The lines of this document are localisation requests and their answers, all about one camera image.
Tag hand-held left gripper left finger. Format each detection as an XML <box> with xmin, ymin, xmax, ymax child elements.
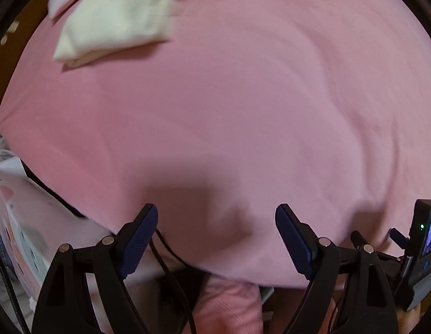
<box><xmin>31</xmin><ymin>203</ymin><xmax>159</xmax><ymax>334</ymax></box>

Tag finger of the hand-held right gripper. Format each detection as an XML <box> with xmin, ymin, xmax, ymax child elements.
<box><xmin>350</xmin><ymin>230</ymin><xmax>401</xmax><ymax>264</ymax></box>
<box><xmin>389</xmin><ymin>228</ymin><xmax>411</xmax><ymax>251</ymax></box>

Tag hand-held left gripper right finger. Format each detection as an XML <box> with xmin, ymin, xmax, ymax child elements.
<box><xmin>274</xmin><ymin>203</ymin><xmax>399</xmax><ymax>334</ymax></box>

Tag white fluffy cardigan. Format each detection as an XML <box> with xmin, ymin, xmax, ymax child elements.
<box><xmin>53</xmin><ymin>0</ymin><xmax>202</xmax><ymax>68</ymax></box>

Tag person's pink pants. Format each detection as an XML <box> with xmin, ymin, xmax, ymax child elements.
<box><xmin>194</xmin><ymin>278</ymin><xmax>263</xmax><ymax>334</ymax></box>

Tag white printed bag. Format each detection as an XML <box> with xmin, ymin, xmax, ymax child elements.
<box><xmin>0</xmin><ymin>156</ymin><xmax>115</xmax><ymax>321</ymax></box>

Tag pink plush bed blanket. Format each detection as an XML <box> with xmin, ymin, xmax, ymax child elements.
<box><xmin>0</xmin><ymin>0</ymin><xmax>431</xmax><ymax>289</ymax></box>

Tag brown wooden headboard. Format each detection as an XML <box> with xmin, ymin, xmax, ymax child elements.
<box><xmin>0</xmin><ymin>5</ymin><xmax>50</xmax><ymax>119</ymax></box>

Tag black braided cable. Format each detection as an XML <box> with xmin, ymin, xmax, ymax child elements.
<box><xmin>0</xmin><ymin>244</ymin><xmax>30</xmax><ymax>334</ymax></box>

